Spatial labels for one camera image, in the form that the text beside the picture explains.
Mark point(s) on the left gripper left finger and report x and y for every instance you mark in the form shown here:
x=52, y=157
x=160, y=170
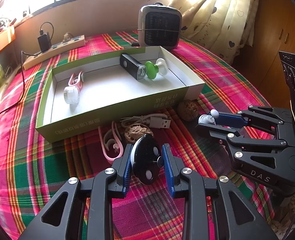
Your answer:
x=123, y=169

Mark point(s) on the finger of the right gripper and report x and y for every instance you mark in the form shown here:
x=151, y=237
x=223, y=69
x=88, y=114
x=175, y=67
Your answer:
x=206, y=130
x=231, y=120

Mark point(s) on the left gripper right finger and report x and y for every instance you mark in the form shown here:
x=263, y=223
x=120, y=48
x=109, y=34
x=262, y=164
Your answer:
x=172, y=167

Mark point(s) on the black round disc device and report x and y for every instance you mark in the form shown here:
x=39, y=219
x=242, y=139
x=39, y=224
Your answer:
x=146, y=159

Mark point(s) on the pink ear hook clip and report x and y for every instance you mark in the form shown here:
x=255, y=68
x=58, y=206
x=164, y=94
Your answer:
x=111, y=140

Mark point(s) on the brown walnut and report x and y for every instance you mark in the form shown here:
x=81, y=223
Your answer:
x=187, y=110
x=135, y=131

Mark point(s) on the black bike light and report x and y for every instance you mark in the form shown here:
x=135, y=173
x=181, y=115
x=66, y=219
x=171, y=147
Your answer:
x=133, y=66

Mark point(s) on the white green cardboard box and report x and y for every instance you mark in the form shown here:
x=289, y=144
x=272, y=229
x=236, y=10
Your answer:
x=110, y=93

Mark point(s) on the white round brush head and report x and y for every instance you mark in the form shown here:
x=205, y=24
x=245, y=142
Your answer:
x=71, y=95

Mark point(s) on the green white spool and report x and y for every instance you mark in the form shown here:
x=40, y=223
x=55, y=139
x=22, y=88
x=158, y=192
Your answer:
x=152, y=69

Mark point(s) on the pink green clip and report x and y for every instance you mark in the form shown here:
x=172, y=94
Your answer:
x=77, y=80

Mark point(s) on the cream heart curtain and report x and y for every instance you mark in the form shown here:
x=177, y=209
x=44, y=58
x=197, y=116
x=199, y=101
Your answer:
x=223, y=27

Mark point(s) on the wooden cabinet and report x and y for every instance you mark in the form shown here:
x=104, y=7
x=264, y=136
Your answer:
x=274, y=30

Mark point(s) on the grey portable fan heater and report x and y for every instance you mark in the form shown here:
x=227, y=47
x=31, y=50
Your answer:
x=159, y=25

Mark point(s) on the beige power strip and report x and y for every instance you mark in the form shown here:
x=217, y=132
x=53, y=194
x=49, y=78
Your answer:
x=56, y=49

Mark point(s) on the black charger adapter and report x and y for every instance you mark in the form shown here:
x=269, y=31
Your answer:
x=44, y=41

